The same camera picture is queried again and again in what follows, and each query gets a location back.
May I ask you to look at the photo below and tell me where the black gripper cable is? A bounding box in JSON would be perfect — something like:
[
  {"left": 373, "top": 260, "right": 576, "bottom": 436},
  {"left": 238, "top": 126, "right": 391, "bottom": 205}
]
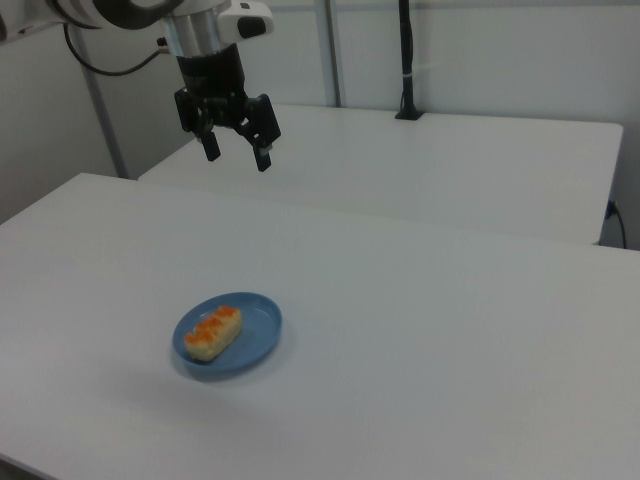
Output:
[{"left": 63, "top": 23, "right": 172, "bottom": 78}]

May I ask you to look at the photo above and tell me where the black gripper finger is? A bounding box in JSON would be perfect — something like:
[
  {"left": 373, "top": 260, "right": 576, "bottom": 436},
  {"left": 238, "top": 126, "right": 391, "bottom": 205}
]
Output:
[
  {"left": 231, "top": 92, "right": 283, "bottom": 173},
  {"left": 173, "top": 87, "right": 223, "bottom": 163}
]

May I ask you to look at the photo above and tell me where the blue round plate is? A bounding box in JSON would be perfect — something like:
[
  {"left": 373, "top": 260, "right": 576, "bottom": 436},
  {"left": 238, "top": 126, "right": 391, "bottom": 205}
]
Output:
[{"left": 171, "top": 291, "right": 284, "bottom": 377}]

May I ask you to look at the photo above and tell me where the black wall cable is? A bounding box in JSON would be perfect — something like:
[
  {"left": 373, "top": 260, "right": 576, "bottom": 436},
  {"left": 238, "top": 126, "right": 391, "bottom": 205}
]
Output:
[{"left": 606, "top": 199, "right": 628, "bottom": 250}]

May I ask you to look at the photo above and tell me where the grey partition post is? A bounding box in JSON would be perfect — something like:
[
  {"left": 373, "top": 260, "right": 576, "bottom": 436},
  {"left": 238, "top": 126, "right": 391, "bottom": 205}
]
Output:
[
  {"left": 74, "top": 27, "right": 132, "bottom": 180},
  {"left": 315, "top": 0, "right": 347, "bottom": 108}
]

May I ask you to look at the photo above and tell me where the bread with orange topping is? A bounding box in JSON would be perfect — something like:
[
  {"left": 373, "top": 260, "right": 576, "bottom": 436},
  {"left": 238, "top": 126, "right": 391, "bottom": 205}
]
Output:
[{"left": 183, "top": 304, "right": 244, "bottom": 362}]

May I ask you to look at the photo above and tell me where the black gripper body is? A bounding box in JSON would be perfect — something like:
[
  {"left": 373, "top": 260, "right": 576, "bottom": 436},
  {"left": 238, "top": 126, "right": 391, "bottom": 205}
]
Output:
[{"left": 176, "top": 43, "right": 249, "bottom": 127}]

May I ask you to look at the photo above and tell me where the black camera stand pole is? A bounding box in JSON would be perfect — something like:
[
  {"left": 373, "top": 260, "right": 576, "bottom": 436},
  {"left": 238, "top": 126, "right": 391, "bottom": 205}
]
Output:
[{"left": 394, "top": 0, "right": 425, "bottom": 121}]

